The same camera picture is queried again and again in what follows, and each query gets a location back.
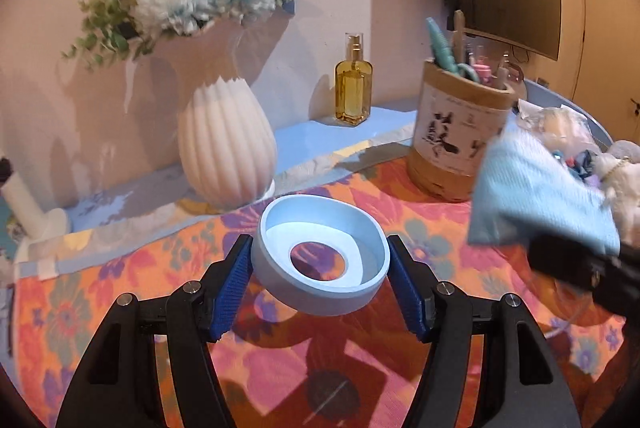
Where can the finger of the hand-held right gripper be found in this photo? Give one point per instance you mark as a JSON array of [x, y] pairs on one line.
[[575, 263]]

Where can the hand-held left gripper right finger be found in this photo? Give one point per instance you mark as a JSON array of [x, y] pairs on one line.
[[407, 288]]

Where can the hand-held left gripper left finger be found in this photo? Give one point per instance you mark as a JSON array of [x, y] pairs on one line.
[[230, 288]]

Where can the light blue sock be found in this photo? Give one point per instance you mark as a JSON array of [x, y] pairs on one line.
[[530, 193]]

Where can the light blue round basket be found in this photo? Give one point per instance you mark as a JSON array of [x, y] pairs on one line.
[[560, 96]]

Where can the floral orange tablecloth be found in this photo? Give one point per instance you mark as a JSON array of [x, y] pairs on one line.
[[150, 268]]

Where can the white plush toy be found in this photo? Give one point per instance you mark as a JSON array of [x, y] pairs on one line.
[[620, 178]]

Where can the colourful hair scrunchies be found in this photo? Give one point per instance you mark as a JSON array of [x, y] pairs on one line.
[[580, 163]]

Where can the clear plastic bag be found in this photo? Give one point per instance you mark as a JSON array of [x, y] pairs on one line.
[[560, 123]]

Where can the white ribbed vase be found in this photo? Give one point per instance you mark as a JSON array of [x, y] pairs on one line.
[[225, 138]]

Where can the cylindrical printed pen holder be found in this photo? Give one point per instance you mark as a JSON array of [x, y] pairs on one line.
[[455, 138]]

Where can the white tape piece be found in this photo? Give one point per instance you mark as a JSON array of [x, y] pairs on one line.
[[47, 268]]

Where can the amber perfume bottle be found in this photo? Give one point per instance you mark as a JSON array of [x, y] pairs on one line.
[[353, 93]]

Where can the white cylinder stand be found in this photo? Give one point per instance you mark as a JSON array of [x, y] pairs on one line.
[[35, 213]]

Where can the beige door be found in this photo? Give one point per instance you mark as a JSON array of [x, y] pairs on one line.
[[610, 43]]

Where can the teal comb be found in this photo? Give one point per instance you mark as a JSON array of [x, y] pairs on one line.
[[442, 48]]

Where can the wooden stick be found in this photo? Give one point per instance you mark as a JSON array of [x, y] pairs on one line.
[[459, 33]]

